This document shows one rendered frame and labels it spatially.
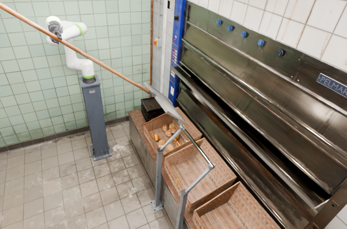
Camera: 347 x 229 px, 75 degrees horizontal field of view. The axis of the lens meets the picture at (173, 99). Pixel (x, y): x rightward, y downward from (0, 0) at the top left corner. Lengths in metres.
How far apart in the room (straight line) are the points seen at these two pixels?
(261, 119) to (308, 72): 0.50
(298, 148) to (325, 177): 0.21
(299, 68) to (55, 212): 2.78
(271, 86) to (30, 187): 2.93
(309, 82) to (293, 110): 0.20
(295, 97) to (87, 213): 2.43
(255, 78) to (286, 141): 0.48
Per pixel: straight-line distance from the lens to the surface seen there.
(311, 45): 1.47
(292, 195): 1.89
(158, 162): 2.28
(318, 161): 1.64
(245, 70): 1.82
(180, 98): 2.79
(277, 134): 1.74
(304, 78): 1.53
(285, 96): 1.62
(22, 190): 3.43
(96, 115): 2.92
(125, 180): 3.15
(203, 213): 2.26
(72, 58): 2.66
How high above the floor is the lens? 2.56
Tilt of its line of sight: 35 degrees down
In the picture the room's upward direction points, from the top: 5 degrees clockwise
